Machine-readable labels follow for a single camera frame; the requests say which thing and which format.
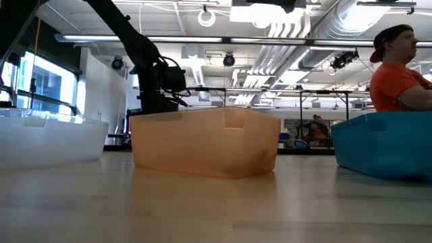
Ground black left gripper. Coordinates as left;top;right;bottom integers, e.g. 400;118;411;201
138;72;180;115

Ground orange plastic bin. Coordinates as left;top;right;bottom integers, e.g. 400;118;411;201
130;107;281;179

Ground teal plastic bin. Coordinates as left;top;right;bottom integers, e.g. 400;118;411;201
330;111;432;180

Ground black ceiling spotlight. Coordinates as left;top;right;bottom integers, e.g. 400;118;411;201
111;56;125;71
222;53;236;68

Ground long ceiling light bar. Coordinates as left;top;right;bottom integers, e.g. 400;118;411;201
53;32;432;49

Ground window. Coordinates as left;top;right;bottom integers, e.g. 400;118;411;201
0;50;79;115

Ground clear plastic bin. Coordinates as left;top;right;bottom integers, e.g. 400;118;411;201
0;107;109;169

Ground person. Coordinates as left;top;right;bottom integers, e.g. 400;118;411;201
369;24;432;113
304;114;333;148

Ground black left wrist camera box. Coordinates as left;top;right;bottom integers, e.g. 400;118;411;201
161;65;188;94

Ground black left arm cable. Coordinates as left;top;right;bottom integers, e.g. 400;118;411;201
157;55;192;107

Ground black frame table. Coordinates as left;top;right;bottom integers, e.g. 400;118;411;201
187;86;227;108
299;90;350;140

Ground silver air duct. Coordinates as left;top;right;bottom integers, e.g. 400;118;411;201
298;0;392;71

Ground white cable coil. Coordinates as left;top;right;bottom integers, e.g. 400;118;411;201
197;9;217;28

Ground black ceiling camera cluster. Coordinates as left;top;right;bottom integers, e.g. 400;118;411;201
329;49;360;70

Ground black aluminium table frame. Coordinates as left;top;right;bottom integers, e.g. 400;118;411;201
103;144;335;156

